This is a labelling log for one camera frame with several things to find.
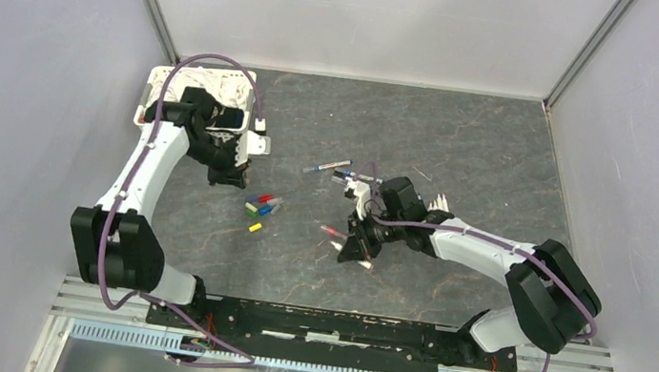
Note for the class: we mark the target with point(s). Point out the blue cap silver pen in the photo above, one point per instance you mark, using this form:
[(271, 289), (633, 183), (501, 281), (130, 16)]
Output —
[(326, 166)]

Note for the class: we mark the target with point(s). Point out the white cloth in basket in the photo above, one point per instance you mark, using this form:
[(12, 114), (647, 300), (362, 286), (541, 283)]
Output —
[(230, 88)]

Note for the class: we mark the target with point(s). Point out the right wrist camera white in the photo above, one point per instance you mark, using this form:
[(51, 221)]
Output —
[(361, 193)]

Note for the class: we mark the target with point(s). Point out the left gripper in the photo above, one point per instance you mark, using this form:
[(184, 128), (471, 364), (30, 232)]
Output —
[(231, 174)]

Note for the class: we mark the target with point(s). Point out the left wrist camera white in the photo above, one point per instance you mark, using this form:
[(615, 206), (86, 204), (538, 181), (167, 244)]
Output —
[(250, 145)]

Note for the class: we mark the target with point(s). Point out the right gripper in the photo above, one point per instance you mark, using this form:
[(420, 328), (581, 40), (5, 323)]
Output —
[(355, 249)]

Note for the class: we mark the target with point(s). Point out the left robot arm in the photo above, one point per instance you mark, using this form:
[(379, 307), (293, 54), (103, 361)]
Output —
[(114, 241)]

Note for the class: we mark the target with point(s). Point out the dark blue cap pen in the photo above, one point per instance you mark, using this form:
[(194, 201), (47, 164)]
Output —
[(353, 175)]

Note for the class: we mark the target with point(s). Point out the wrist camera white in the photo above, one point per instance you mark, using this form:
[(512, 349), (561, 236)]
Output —
[(361, 193), (250, 145)]

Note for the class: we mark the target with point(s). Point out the brown cap pen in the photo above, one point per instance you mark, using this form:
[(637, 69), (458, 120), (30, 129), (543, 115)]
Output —
[(345, 254)]

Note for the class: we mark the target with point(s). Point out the grey slotted cable duct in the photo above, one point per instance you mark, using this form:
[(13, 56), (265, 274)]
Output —
[(174, 343)]

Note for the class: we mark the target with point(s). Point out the pink highlighter pen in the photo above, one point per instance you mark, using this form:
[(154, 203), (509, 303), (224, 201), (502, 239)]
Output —
[(333, 232)]

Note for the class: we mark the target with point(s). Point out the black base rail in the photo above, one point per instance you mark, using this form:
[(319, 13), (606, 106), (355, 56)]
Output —
[(341, 339)]

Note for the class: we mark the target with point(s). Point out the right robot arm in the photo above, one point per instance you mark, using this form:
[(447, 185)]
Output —
[(551, 301)]

